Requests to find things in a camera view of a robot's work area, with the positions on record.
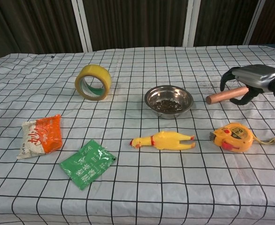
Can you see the orange tape measure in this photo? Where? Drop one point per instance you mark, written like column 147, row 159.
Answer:
column 236, row 138

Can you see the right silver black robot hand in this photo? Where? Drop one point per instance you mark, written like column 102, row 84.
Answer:
column 254, row 76

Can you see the white black checkered tablecloth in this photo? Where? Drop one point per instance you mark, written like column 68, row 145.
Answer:
column 137, row 187

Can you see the orange white snack packet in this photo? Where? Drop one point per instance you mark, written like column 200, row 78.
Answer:
column 48, row 136

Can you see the yellow rubber chicken toy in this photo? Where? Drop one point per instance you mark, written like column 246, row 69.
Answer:
column 165, row 140

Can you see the wooden rolling pin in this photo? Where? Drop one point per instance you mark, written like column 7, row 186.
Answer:
column 224, row 95

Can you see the white double partition post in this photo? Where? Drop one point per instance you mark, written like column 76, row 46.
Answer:
column 82, row 25

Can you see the yellow tape roll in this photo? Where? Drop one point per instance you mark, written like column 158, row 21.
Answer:
column 102, row 75

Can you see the metal bowl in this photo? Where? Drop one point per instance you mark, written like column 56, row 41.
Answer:
column 169, row 103

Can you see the green tea packet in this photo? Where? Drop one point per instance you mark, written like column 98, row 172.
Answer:
column 86, row 166

